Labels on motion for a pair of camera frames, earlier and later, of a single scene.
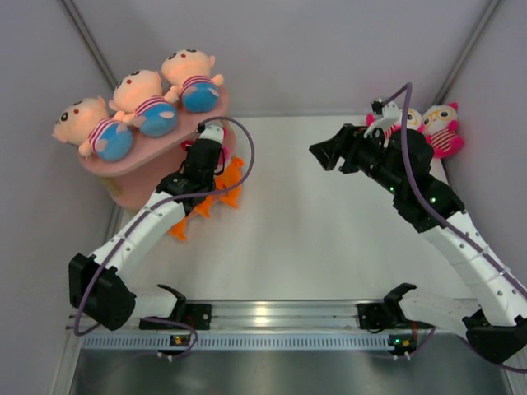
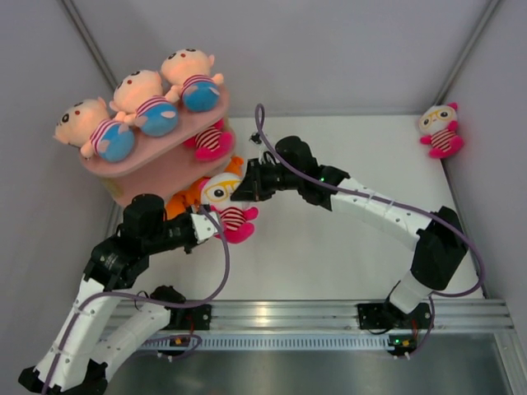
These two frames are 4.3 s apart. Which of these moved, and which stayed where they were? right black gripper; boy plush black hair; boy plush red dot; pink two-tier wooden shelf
Moved: right black gripper
Stayed: boy plush black hair; boy plush red dot; pink two-tier wooden shelf
